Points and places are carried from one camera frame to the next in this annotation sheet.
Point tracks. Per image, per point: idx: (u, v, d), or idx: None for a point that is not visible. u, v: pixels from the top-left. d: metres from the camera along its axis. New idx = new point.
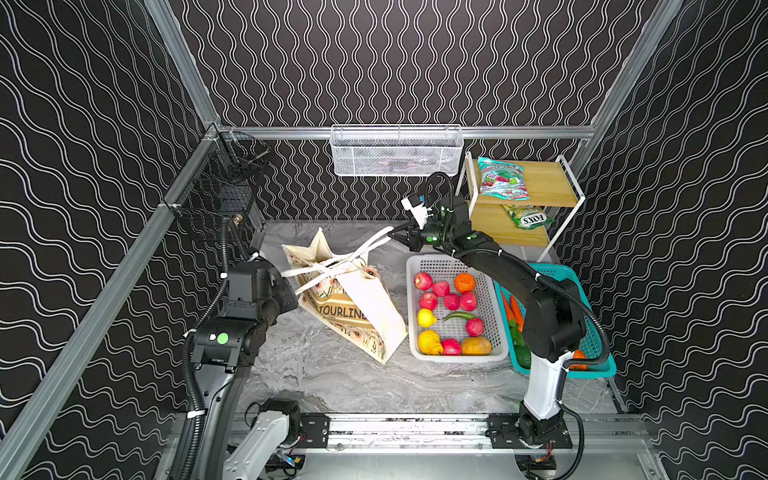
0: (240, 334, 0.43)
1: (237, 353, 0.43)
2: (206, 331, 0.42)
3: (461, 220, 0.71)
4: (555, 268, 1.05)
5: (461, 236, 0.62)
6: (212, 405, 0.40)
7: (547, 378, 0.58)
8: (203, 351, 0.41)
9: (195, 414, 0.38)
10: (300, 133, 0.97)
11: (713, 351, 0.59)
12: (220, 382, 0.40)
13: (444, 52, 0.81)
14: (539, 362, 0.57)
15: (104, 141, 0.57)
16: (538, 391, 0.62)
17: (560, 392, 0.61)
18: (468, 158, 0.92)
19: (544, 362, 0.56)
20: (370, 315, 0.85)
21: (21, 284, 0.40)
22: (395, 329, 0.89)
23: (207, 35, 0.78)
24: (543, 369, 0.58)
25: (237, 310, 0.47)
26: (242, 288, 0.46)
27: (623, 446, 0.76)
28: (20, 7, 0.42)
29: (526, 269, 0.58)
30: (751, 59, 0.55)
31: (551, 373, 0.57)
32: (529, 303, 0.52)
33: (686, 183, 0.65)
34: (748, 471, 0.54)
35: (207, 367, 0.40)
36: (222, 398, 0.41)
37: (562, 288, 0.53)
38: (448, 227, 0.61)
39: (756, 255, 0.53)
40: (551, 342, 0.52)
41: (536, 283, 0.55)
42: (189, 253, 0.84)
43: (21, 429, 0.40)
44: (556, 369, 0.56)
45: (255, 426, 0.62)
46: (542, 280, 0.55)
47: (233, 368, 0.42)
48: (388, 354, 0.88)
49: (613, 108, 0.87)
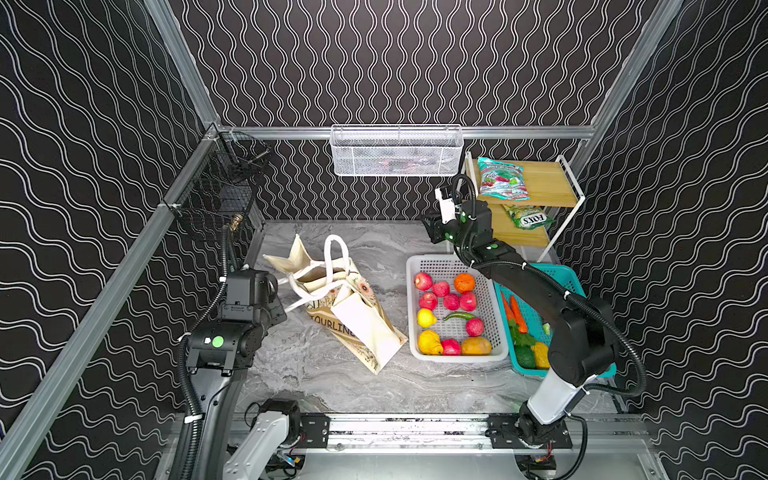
0: (235, 337, 0.42)
1: (233, 356, 0.42)
2: (200, 335, 0.42)
3: (483, 228, 0.66)
4: (555, 268, 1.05)
5: (482, 246, 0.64)
6: (210, 409, 0.39)
7: (565, 396, 0.55)
8: (198, 355, 0.41)
9: (192, 419, 0.38)
10: (300, 133, 0.97)
11: (712, 351, 0.60)
12: (217, 385, 0.40)
13: (444, 52, 0.81)
14: (555, 378, 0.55)
15: (104, 141, 0.57)
16: (547, 402, 0.61)
17: (571, 406, 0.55)
18: (468, 158, 0.92)
19: (568, 385, 0.50)
20: (358, 332, 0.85)
21: (21, 284, 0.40)
22: (387, 340, 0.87)
23: (207, 35, 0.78)
24: (561, 388, 0.54)
25: (235, 314, 0.47)
26: (239, 292, 0.46)
27: (622, 445, 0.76)
28: (20, 7, 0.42)
29: (554, 286, 0.54)
30: (751, 59, 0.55)
31: (569, 394, 0.54)
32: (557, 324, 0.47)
33: (686, 183, 0.65)
34: (748, 471, 0.54)
35: (203, 371, 0.40)
36: (220, 402, 0.41)
37: (595, 310, 0.48)
38: (468, 233, 0.71)
39: (756, 255, 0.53)
40: (581, 366, 0.48)
41: (565, 301, 0.50)
42: (189, 253, 0.84)
43: (21, 430, 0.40)
44: (575, 390, 0.50)
45: (255, 426, 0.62)
46: (572, 298, 0.51)
47: (229, 372, 0.41)
48: (380, 364, 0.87)
49: (613, 109, 0.87)
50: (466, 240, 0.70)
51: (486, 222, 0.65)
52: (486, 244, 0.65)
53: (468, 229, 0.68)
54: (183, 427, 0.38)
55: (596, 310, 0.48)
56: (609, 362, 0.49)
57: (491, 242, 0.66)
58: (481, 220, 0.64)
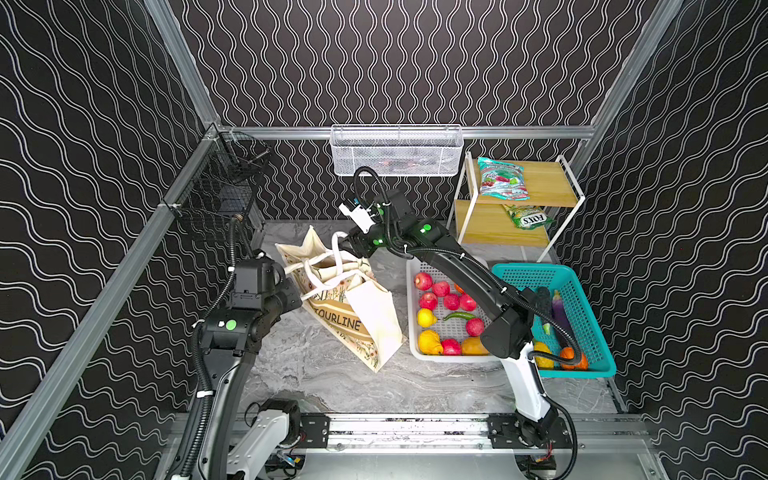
0: (247, 322, 0.45)
1: (245, 339, 0.45)
2: (214, 321, 0.45)
3: (402, 212, 0.64)
4: (556, 269, 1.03)
5: (414, 231, 0.61)
6: (222, 387, 0.41)
7: (517, 372, 0.60)
8: (211, 338, 0.43)
9: (203, 394, 0.40)
10: (300, 133, 0.97)
11: (712, 351, 0.60)
12: (228, 365, 0.42)
13: (444, 52, 0.81)
14: (510, 364, 0.59)
15: (104, 141, 0.57)
16: (521, 393, 0.63)
17: (540, 384, 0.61)
18: (468, 158, 0.92)
19: (510, 359, 0.58)
20: (366, 321, 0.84)
21: (21, 284, 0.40)
22: (387, 335, 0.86)
23: (207, 35, 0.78)
24: (512, 368, 0.60)
25: (245, 302, 0.50)
26: (247, 280, 0.49)
27: (622, 446, 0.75)
28: (19, 7, 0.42)
29: (490, 278, 0.56)
30: (751, 59, 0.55)
31: (521, 370, 0.59)
32: (497, 317, 0.52)
33: (686, 183, 0.65)
34: (748, 471, 0.54)
35: (215, 352, 0.43)
36: (231, 380, 0.43)
37: (526, 302, 0.54)
38: (390, 223, 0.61)
39: (756, 255, 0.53)
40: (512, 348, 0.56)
41: (503, 295, 0.54)
42: (189, 253, 0.84)
43: (21, 429, 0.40)
44: (524, 363, 0.59)
45: (255, 424, 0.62)
46: (509, 294, 0.55)
47: (240, 352, 0.44)
48: (380, 364, 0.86)
49: (613, 109, 0.87)
50: (392, 231, 0.67)
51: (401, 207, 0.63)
52: (414, 227, 0.62)
53: (389, 219, 0.65)
54: (194, 404, 0.40)
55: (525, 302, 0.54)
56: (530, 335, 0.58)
57: (420, 224, 0.62)
58: (395, 205, 0.62)
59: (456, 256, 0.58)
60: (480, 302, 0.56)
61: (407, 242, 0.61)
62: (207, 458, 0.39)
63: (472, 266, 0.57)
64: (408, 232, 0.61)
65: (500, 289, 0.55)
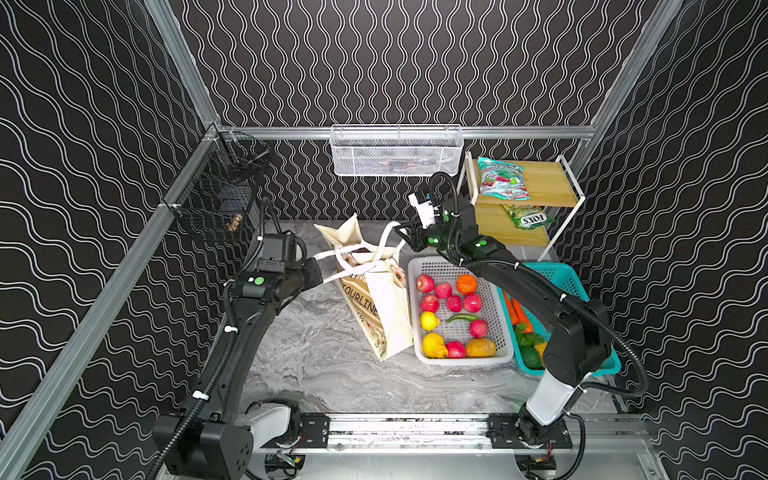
0: (271, 282, 0.50)
1: (268, 294, 0.49)
2: (243, 278, 0.51)
3: (468, 224, 0.64)
4: (555, 268, 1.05)
5: (470, 244, 0.64)
6: (245, 327, 0.46)
7: (560, 395, 0.55)
8: (240, 290, 0.50)
9: (230, 329, 0.45)
10: (300, 133, 0.97)
11: (712, 351, 0.60)
12: (253, 310, 0.47)
13: (444, 52, 0.81)
14: (553, 382, 0.55)
15: (104, 141, 0.57)
16: (543, 403, 0.61)
17: (569, 405, 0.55)
18: (468, 158, 0.92)
19: (566, 386, 0.50)
20: (383, 311, 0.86)
21: (21, 284, 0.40)
22: (403, 324, 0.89)
23: (207, 35, 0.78)
24: (559, 392, 0.55)
25: (269, 267, 0.57)
26: (273, 248, 0.56)
27: (623, 446, 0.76)
28: (20, 7, 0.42)
29: (549, 288, 0.52)
30: (751, 59, 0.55)
31: (565, 396, 0.54)
32: (554, 329, 0.47)
33: (686, 184, 0.65)
34: (748, 471, 0.54)
35: (241, 301, 0.48)
36: (254, 323, 0.47)
37: (589, 312, 0.50)
38: (453, 231, 0.69)
39: (756, 255, 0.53)
40: (577, 368, 0.48)
41: (561, 304, 0.49)
42: (189, 253, 0.84)
43: (21, 430, 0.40)
44: (573, 391, 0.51)
45: (261, 408, 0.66)
46: (568, 302, 0.49)
47: (265, 300, 0.49)
48: (385, 354, 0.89)
49: (613, 109, 0.87)
50: (451, 239, 0.68)
51: (469, 218, 0.63)
52: (473, 241, 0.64)
53: (453, 227, 0.66)
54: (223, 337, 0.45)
55: (589, 312, 0.50)
56: (604, 360, 0.50)
57: (478, 239, 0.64)
58: (464, 216, 0.62)
59: (510, 264, 0.58)
60: (538, 312, 0.51)
61: (464, 254, 0.63)
62: (226, 385, 0.42)
63: (528, 276, 0.55)
64: (467, 245, 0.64)
65: (558, 296, 0.50)
